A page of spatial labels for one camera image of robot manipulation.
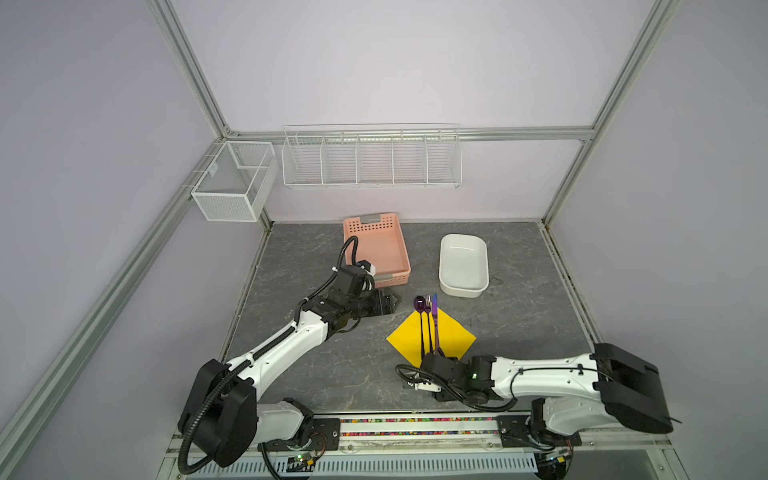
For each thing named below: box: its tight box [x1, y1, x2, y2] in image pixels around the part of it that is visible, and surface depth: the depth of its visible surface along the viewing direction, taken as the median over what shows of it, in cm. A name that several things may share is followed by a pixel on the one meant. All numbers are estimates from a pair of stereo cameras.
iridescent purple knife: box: [432, 293, 440, 355], surface depth 96 cm
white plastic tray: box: [439, 234, 490, 299], surface depth 108 cm
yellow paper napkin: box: [386, 304, 477, 368], surface depth 93 cm
